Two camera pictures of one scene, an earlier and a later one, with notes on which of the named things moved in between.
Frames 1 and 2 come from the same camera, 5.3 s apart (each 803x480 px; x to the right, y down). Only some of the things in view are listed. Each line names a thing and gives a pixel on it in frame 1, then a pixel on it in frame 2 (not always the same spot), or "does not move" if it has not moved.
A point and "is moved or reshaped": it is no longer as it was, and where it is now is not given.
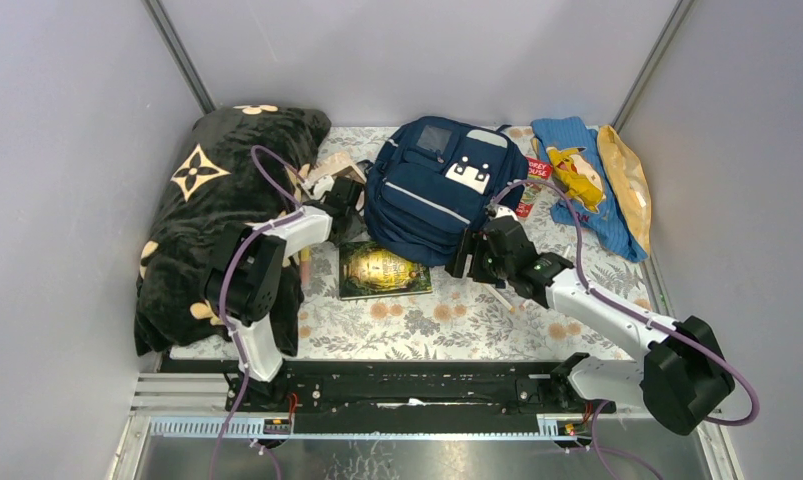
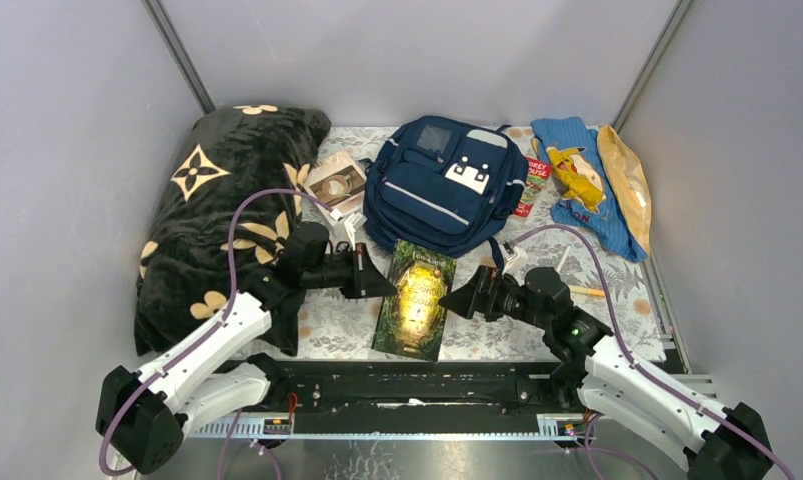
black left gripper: (347, 201) → (359, 274)
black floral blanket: (235, 166) does not move
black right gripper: (470, 242) → (491, 281)
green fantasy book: (366, 272) is moved or reshaped
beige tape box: (336, 164) does not move
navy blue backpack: (432, 181) does not move
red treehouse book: (538, 170) does not move
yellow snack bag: (630, 183) does not move
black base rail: (410, 398) does not move
